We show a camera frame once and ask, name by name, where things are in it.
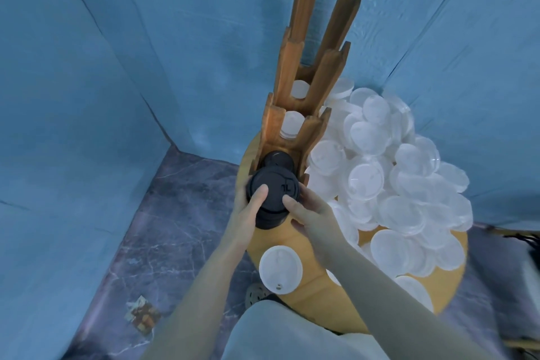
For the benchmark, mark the person's right hand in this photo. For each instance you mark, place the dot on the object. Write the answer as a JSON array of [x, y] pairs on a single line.
[[321, 229]]

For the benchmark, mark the person's left hand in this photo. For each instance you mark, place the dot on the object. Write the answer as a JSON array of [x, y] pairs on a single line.
[[241, 220]]

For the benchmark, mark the person's left thumb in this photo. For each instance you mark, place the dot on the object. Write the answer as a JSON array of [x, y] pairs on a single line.
[[259, 198]]

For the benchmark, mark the person's right thumb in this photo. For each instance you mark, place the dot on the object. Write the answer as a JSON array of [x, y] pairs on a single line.
[[293, 206]]

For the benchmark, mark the stack of black cup lids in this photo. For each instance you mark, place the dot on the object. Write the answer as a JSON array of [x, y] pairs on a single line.
[[274, 192]]

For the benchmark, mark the person's right forearm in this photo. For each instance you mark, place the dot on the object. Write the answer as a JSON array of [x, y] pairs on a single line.
[[392, 309]]

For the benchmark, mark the person's left forearm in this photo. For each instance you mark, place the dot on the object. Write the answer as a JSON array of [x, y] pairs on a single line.
[[198, 300]]

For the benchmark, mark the black lids in rack slot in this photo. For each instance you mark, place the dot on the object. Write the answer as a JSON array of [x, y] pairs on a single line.
[[278, 159]]

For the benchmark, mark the single white cup lid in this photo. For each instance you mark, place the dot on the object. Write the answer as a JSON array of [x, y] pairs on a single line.
[[280, 267]]

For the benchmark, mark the white lids in rack slot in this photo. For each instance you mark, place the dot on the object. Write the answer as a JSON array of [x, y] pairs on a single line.
[[292, 124], [300, 89]]

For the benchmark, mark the round yellow wooden table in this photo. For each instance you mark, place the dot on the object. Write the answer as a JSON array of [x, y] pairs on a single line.
[[316, 292]]

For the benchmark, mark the person's grey perforated shoe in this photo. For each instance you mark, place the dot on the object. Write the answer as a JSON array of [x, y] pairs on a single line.
[[255, 295]]

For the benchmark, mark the pile of white plastic lids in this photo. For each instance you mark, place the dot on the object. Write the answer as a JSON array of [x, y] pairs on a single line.
[[388, 178]]

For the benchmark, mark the person's grey trouser leg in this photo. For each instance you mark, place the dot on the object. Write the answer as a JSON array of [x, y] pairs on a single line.
[[287, 334]]

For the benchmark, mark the tall wooden lid organizer rack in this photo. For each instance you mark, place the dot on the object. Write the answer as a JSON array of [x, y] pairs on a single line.
[[289, 61]]

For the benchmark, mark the crumpled printed paper scrap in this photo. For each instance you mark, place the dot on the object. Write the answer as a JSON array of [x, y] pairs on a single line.
[[142, 315]]

